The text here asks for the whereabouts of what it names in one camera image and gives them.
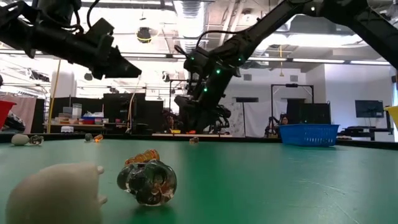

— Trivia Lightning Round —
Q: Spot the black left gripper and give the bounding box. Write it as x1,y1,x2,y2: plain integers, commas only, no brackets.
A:
83,34,142,79

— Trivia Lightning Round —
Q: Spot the white skull decoration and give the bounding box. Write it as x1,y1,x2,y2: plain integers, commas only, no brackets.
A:
4,161,108,224
11,133,30,146

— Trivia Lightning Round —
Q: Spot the wooden bench board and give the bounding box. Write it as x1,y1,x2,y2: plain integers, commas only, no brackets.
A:
151,133,233,138

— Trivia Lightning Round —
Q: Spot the black partition panel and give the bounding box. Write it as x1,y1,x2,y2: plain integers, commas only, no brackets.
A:
103,92,146,134
145,100,165,134
51,96,104,125

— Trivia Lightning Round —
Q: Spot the patterned white cloth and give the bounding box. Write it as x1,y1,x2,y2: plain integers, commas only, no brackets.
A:
222,98,246,138

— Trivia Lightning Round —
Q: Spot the black round lamp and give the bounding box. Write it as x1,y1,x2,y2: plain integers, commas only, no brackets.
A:
136,26,152,44

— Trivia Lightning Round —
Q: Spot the white column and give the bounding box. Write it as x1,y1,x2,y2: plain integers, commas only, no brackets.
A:
50,70,78,99

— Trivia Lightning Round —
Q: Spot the plain white cloth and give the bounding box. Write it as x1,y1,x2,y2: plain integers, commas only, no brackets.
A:
244,101,289,138

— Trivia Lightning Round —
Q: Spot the wooden work table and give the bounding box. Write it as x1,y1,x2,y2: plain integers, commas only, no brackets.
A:
43,123,128,133

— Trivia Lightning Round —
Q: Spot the pale pink curtain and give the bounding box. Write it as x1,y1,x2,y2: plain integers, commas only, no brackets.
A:
9,95,38,134

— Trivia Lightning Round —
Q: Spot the large black monitor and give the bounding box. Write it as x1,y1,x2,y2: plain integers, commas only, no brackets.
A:
285,98,331,125

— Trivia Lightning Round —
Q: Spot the green table mat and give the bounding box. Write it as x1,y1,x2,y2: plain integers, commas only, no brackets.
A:
0,138,398,224

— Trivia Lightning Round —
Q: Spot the blue plastic basket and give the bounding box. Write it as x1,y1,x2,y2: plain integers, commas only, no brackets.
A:
278,123,340,147

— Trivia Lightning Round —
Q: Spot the red plastic basket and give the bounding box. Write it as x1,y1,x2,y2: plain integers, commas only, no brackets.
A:
0,100,17,130

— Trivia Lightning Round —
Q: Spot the white light strip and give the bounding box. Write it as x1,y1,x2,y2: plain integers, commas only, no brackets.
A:
349,60,391,66
292,58,346,64

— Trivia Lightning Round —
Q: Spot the black desk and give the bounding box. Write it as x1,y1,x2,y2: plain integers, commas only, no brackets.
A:
337,126,393,141

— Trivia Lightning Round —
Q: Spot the black flat screen monitor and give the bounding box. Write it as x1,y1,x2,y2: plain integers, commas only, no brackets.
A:
354,100,385,119

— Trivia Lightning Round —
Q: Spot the yellow plastic basket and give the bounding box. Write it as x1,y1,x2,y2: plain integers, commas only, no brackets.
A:
384,105,398,128

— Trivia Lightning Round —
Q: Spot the thin yellow cable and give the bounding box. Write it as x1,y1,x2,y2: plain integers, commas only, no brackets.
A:
126,74,142,133

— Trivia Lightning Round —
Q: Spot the black metal frame stand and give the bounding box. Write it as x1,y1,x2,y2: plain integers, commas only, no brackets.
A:
169,78,189,135
270,83,315,138

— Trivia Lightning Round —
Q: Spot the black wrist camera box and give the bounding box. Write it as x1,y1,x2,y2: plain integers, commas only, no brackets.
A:
84,17,116,40

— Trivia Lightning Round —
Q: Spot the silver ventilation duct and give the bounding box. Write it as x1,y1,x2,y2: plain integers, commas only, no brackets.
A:
172,0,208,55

